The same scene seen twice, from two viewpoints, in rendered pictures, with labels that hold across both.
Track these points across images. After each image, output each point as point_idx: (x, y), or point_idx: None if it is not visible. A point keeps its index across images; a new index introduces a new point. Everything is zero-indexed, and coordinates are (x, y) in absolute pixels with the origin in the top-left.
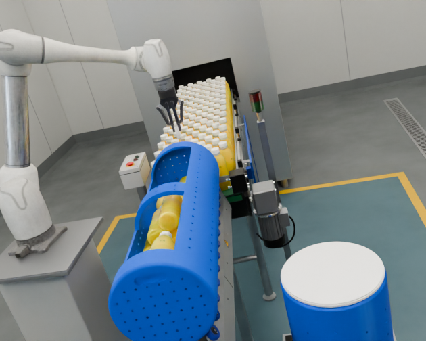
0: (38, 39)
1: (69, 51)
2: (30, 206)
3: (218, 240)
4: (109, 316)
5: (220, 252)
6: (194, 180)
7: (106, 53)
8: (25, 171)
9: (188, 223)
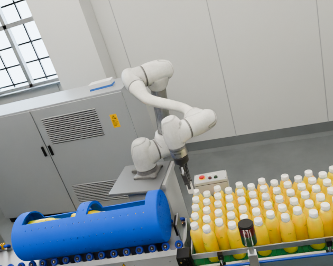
0: (129, 83)
1: (137, 97)
2: (133, 156)
3: (103, 257)
4: None
5: (101, 262)
6: (92, 218)
7: (166, 105)
8: (158, 137)
9: (43, 226)
